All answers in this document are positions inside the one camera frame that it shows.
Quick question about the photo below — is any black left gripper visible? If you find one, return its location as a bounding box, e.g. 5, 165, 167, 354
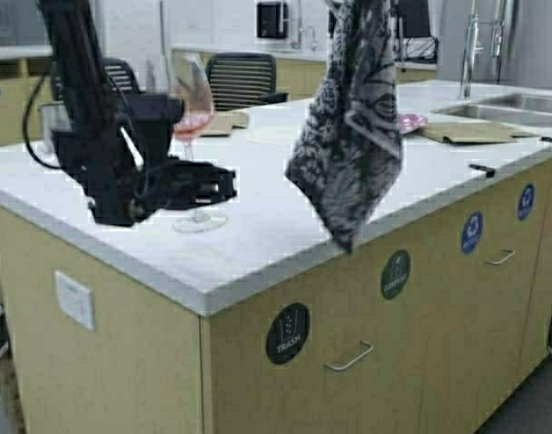
52, 128, 237, 226

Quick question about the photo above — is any white round plate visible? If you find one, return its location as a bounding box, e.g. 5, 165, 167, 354
245, 106, 308, 146

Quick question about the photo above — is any wine glass with pink liquid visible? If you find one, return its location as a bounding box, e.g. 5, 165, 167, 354
170, 52, 228, 233

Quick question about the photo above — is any chrome kitchen faucet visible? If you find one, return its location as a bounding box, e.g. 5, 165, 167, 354
290, 0, 319, 52

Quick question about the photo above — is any blue recycle sticker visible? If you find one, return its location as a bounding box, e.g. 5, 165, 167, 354
517, 183, 536, 222
460, 211, 483, 255

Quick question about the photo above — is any blue recycle sticker far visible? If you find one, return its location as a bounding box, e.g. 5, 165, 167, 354
517, 183, 536, 222

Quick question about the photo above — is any green compost sticker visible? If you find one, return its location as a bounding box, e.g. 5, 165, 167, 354
381, 250, 411, 300

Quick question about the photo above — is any black paper towel dispenser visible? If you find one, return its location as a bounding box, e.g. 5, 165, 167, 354
256, 1, 290, 40

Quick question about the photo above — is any pink plate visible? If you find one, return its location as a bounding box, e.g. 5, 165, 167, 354
397, 113, 428, 135

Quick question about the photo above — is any blue recycle sticker near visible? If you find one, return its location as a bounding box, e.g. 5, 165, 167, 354
460, 211, 483, 255

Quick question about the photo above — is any grey floral patterned cloth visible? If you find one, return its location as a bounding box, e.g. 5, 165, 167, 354
285, 1, 404, 253

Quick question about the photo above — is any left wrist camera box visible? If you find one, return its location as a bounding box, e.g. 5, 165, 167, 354
126, 93, 185, 164

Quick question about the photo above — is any white island outlet plate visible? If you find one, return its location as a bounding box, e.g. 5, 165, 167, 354
54, 270, 95, 331

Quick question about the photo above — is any black trash sticker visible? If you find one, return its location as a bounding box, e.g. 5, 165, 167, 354
265, 303, 310, 365

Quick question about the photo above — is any steel tumbler cup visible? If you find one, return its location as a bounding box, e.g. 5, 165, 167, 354
38, 101, 72, 156

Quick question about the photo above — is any island chrome faucet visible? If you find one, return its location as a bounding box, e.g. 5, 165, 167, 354
459, 1, 514, 100

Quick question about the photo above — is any brown cardboard sheet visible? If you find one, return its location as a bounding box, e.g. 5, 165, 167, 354
418, 122, 538, 145

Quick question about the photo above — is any black mesh office chair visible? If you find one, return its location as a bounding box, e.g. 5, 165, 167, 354
205, 52, 290, 112

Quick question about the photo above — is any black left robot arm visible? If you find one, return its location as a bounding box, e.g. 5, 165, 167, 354
36, 1, 237, 228

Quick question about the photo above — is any island steel sink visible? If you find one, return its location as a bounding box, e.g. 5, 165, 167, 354
433, 93, 552, 128

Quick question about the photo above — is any wooden kitchen island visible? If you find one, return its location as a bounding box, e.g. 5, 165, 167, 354
0, 79, 552, 434

